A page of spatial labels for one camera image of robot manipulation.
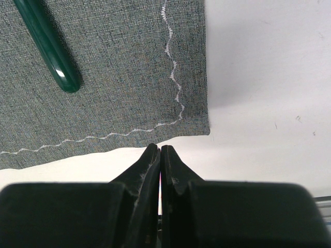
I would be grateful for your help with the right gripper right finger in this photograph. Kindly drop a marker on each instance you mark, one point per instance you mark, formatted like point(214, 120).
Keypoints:
point(200, 213)

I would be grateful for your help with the grey cloth napkin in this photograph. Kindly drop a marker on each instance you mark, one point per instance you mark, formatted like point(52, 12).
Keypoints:
point(142, 67)

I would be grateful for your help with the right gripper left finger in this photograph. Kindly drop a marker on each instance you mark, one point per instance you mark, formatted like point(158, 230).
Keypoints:
point(120, 213)

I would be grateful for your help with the green handled knife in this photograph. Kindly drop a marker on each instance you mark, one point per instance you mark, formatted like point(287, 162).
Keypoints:
point(49, 45)

